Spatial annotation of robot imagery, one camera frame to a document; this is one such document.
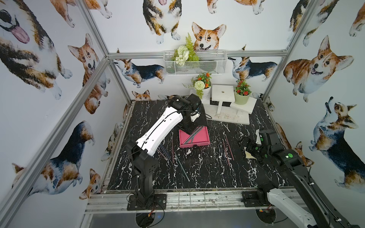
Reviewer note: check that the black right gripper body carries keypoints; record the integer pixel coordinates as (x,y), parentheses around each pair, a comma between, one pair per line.
(256,149)

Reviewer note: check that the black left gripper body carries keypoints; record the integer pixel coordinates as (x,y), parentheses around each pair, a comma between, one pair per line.
(198,118)

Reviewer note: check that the black drawer cabinet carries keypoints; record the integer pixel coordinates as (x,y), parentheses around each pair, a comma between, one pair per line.
(202,119)

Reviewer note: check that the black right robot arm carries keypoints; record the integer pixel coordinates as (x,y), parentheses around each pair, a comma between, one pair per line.
(268,149)

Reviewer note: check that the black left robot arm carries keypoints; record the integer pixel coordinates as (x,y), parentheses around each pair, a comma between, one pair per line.
(141,152)

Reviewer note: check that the yellow sticky note pad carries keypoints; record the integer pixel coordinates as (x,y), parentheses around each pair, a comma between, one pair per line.
(248,155)

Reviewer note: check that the red pencil right group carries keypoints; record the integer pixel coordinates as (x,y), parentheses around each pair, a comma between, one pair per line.
(225,154)

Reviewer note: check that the dark blue pencil left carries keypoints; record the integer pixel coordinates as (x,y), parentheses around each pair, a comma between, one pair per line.
(165,153)

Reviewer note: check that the white pot orange flowers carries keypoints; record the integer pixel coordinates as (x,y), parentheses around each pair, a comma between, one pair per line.
(201,84)

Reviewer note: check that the white wooden stand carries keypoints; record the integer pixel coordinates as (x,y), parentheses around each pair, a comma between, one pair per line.
(219,103)

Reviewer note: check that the green pot red flowers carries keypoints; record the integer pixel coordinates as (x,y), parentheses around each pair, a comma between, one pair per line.
(242,92)

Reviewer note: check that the green fern with white flowers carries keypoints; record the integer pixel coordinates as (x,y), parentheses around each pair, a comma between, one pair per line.
(185,53)

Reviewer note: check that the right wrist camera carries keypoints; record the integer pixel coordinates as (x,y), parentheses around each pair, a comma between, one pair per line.
(258,140)

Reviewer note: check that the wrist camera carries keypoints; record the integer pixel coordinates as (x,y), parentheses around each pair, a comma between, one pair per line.
(194,116)
(258,140)

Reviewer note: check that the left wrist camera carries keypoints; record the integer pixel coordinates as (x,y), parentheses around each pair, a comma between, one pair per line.
(194,116)

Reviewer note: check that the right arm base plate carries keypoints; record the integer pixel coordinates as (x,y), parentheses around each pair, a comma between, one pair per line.
(255,198)

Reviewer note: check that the white wire basket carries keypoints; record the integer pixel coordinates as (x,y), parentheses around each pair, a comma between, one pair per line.
(213,62)

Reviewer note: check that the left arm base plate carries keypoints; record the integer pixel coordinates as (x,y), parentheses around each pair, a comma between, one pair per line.
(156,202)

